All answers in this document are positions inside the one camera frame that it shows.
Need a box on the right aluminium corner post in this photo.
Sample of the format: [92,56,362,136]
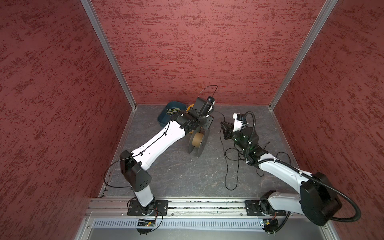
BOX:
[269,0,338,112]

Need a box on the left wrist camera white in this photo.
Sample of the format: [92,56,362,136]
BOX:
[207,96,215,115]

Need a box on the aluminium front rail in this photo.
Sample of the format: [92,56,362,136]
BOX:
[85,197,328,219]

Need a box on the white vented cable duct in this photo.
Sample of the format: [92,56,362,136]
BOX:
[92,218,264,232]

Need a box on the yellow plastic bin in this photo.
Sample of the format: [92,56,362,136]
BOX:
[186,104,194,113]

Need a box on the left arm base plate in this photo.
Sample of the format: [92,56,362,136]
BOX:
[127,199,169,216]

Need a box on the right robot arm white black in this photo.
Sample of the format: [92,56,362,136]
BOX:
[221,122,342,226]

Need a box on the black cable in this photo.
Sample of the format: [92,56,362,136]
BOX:
[214,111,292,191]

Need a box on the left aluminium corner post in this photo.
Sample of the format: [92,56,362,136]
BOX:
[81,0,137,111]

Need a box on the aluminium corner post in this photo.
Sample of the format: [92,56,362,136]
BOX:
[81,0,137,111]
[269,0,338,112]

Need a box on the teal plastic bin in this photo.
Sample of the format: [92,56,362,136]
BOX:
[158,101,187,128]

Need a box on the grey cable spool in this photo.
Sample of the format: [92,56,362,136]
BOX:
[187,116,214,157]

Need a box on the black corrugated hose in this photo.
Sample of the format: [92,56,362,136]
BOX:
[244,111,362,223]

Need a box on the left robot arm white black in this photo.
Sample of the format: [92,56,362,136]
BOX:
[120,106,214,215]

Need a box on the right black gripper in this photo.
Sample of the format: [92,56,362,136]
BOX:
[220,120,249,153]

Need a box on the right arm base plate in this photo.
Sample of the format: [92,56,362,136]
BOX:
[245,200,287,218]

